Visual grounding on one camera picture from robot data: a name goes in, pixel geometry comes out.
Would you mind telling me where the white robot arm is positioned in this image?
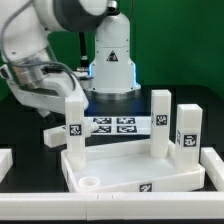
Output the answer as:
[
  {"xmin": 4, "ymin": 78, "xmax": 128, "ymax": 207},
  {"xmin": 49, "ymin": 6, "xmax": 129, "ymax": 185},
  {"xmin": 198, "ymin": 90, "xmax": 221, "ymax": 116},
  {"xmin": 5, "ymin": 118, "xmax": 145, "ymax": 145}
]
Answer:
[{"xmin": 0, "ymin": 0, "xmax": 109, "ymax": 117}]

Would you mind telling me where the white corner block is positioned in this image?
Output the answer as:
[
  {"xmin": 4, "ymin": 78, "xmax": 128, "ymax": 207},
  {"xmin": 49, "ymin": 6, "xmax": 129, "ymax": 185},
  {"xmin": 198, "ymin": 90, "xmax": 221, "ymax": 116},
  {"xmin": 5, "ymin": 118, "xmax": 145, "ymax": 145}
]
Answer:
[
  {"xmin": 200, "ymin": 147, "xmax": 224, "ymax": 192},
  {"xmin": 0, "ymin": 149, "xmax": 13, "ymax": 183}
]

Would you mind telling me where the white marker plate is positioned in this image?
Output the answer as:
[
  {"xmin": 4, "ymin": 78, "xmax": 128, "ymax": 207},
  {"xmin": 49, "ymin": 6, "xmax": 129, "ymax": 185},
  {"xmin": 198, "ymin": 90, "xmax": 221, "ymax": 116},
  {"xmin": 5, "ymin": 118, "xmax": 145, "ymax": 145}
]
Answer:
[{"xmin": 88, "ymin": 116, "xmax": 151, "ymax": 135}]

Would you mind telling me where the white left corner block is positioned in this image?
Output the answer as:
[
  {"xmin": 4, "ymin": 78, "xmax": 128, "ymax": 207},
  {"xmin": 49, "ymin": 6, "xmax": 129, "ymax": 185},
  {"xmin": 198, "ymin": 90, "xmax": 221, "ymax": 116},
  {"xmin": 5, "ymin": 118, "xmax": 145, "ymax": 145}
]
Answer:
[{"xmin": 0, "ymin": 149, "xmax": 13, "ymax": 183}]

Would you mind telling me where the white desk top tray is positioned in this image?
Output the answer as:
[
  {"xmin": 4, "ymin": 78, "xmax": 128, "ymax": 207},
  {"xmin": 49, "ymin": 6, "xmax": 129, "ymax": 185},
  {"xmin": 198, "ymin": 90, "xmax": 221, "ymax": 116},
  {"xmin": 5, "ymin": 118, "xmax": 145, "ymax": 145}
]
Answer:
[{"xmin": 61, "ymin": 139, "xmax": 205, "ymax": 193}]

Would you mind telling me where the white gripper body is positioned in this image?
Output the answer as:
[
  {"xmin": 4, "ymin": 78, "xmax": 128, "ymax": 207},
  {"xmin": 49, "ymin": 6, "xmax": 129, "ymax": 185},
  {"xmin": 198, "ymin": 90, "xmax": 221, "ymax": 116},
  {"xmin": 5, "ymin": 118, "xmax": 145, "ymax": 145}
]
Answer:
[{"xmin": 0, "ymin": 64, "xmax": 89, "ymax": 114}]

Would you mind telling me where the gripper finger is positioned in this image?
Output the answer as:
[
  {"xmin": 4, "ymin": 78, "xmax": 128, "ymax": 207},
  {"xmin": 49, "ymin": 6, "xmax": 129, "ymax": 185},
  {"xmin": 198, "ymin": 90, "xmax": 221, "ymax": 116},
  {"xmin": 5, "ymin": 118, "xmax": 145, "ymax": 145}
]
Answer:
[{"xmin": 37, "ymin": 108, "xmax": 53, "ymax": 118}]

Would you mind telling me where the white right corner block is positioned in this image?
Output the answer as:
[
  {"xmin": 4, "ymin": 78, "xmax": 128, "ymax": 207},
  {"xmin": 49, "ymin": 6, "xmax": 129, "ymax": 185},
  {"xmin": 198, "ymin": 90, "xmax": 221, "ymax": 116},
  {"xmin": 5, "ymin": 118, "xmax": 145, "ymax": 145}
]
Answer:
[{"xmin": 200, "ymin": 147, "xmax": 224, "ymax": 192}]

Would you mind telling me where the white front rail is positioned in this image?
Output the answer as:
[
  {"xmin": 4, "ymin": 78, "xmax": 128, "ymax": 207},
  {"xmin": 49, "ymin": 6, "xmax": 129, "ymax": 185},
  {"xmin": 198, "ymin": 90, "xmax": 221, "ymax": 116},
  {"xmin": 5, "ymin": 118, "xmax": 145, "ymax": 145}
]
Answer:
[{"xmin": 0, "ymin": 192, "xmax": 224, "ymax": 221}]

